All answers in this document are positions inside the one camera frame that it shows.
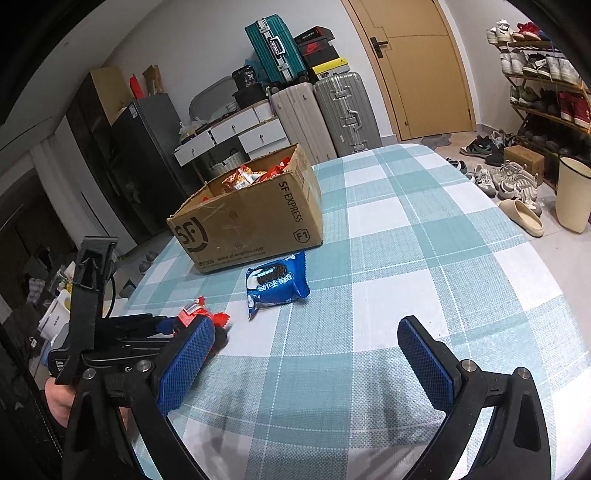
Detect small brown cardboard box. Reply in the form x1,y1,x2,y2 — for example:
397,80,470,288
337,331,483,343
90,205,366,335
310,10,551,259
504,145,545,181

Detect beige suitcase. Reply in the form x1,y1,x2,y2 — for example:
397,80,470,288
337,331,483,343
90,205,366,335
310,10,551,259
270,82,338,165

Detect small red snack pack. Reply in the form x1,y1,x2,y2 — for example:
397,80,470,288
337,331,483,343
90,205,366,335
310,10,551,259
177,296,230,349

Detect left hand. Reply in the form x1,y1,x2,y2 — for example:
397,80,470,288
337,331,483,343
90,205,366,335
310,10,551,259
44,377,76,428

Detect white drawer desk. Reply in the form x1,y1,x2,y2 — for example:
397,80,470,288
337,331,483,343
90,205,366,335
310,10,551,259
174,101,290,166

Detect red snack bag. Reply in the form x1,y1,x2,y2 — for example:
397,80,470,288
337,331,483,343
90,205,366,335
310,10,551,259
221,157,290,193

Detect stacked shoe boxes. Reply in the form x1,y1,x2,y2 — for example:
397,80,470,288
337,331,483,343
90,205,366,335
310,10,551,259
294,26,339,72

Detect brown cardboard SF box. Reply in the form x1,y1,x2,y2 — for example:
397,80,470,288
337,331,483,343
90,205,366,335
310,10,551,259
167,144,324,274

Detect silver suitcase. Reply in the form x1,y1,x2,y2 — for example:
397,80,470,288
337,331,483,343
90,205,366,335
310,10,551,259
314,72,383,157

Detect wooden shoe rack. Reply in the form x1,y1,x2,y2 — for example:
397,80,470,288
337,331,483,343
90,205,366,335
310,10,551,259
486,19,590,187

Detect teal suitcase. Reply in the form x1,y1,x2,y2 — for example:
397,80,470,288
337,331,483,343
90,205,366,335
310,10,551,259
245,14,308,85

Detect cream waste bin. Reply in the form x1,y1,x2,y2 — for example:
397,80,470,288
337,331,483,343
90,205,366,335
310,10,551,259
555,156,591,234

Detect wooden door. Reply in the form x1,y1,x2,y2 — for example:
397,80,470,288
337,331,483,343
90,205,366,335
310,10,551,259
344,0,476,140

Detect beige slipper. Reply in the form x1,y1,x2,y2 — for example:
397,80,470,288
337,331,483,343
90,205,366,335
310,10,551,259
498,199,544,238

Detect teal white checkered tablecloth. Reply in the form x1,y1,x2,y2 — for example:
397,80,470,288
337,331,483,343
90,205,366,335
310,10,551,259
124,144,590,479

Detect blue Oreo cookie pack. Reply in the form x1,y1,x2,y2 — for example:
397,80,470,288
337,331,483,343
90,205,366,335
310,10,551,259
245,251,311,318

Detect woven laundry basket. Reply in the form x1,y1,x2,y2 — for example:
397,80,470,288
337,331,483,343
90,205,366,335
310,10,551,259
208,152,247,178

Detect black refrigerator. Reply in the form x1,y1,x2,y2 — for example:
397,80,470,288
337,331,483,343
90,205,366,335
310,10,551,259
112,94,204,235

